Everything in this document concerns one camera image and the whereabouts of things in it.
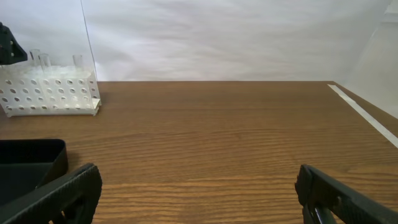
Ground white test tube rack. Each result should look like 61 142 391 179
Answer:
0 63 102 118

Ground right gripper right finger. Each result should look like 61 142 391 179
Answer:
294 164 398 224

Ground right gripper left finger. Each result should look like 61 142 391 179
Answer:
0 163 103 224

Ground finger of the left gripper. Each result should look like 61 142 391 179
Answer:
0 22 28 65

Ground black tray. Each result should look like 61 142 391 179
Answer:
0 139 69 206

